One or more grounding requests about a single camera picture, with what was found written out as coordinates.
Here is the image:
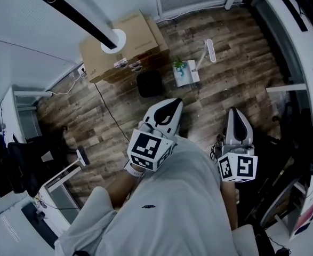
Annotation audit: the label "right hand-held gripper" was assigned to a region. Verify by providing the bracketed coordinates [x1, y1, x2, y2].
[217, 107, 259, 183]

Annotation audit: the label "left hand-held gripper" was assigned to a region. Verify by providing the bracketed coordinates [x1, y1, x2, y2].
[126, 98, 184, 172]

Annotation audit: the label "black waste bin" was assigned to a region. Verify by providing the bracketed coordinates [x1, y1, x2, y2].
[137, 70, 165, 99]

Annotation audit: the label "white dustpan with long handle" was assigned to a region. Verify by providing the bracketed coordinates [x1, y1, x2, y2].
[173, 39, 217, 87]

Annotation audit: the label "green paper scrap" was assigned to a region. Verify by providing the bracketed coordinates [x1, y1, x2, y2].
[173, 55, 186, 68]

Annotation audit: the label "person's right forearm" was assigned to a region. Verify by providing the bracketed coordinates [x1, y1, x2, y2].
[221, 180, 238, 230]

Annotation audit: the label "person's left forearm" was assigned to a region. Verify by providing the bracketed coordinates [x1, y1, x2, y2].
[107, 166, 146, 210]

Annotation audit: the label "black office chair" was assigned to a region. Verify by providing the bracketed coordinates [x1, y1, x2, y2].
[6, 134, 66, 197]
[212, 100, 313, 229]

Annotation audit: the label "white smartwatch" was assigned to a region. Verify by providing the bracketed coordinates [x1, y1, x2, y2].
[124, 161, 146, 178]

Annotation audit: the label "white broom dark bristles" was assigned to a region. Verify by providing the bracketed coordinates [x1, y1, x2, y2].
[43, 146, 91, 186]

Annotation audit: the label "person's light grey shirt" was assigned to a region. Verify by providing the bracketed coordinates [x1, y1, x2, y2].
[54, 136, 253, 256]

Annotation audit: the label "large flat cardboard box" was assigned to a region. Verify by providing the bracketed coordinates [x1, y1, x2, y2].
[78, 9, 161, 84]

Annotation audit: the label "white desk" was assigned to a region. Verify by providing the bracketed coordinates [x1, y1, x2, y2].
[0, 164, 82, 256]
[224, 0, 313, 246]
[0, 85, 53, 146]

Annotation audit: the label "white pole stand round base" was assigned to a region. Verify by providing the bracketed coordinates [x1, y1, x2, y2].
[41, 0, 127, 54]

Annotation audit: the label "black desk mat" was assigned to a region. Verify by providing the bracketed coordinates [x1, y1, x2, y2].
[21, 203, 60, 250]

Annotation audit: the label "black floor cable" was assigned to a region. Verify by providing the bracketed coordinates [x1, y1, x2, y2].
[94, 82, 132, 144]

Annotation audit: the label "white cable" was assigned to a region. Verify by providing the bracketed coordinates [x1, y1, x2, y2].
[49, 68, 84, 95]

